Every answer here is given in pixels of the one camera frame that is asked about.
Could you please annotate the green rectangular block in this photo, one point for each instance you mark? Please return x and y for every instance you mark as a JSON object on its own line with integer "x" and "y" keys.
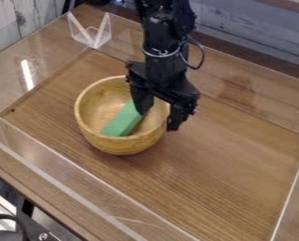
{"x": 123, "y": 122}

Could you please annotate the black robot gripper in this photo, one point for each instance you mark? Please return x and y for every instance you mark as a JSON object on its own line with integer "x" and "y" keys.
{"x": 159, "y": 77}

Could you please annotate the clear acrylic enclosure walls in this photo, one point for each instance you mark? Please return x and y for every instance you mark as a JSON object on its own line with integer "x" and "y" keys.
{"x": 218, "y": 181}

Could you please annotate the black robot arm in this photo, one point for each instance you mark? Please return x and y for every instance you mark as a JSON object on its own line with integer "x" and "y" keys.
{"x": 167, "y": 22}

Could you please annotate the black table leg bracket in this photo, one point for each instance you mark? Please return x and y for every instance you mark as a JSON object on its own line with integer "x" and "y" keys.
{"x": 36, "y": 232}

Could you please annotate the clear acrylic corner bracket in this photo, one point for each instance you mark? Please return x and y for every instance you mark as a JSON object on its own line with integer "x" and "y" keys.
{"x": 91, "y": 36}

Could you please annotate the light wooden bowl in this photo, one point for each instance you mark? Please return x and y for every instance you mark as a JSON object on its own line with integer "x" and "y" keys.
{"x": 97, "y": 105}

